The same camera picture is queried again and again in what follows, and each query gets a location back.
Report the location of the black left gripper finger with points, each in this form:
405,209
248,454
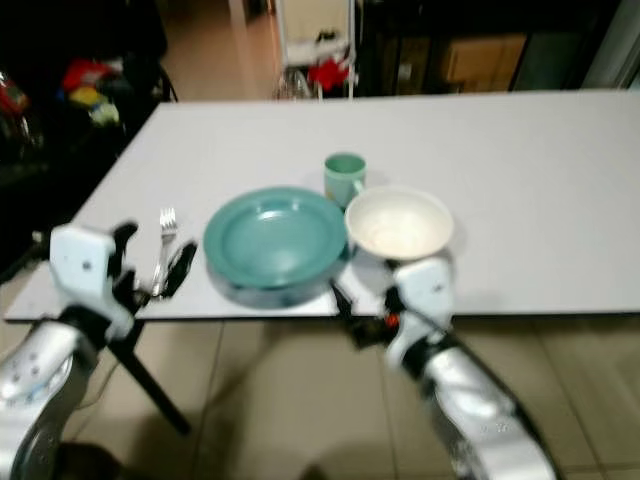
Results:
182,268
124,238

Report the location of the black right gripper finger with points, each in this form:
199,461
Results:
344,303
394,275

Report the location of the silver fork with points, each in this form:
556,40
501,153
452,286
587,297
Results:
166,232

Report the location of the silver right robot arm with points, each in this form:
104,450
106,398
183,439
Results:
485,405

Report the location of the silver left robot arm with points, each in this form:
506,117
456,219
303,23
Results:
40,390

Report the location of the white bowl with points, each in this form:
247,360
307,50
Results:
400,225

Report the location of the green plate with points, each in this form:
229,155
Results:
275,240

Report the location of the black table leg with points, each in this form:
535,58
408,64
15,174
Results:
150,385

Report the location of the green mug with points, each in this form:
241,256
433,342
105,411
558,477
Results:
343,180

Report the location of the red and yellow toy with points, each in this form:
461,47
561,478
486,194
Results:
88,82

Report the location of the red cloth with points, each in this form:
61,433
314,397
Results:
330,72

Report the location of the brown cardboard box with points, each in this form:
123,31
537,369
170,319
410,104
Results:
482,60

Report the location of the white metal rack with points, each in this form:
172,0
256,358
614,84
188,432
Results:
315,40

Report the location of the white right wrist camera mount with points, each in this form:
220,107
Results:
422,295

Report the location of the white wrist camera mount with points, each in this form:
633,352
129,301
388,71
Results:
422,295
82,265

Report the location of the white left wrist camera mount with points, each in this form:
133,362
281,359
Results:
82,265

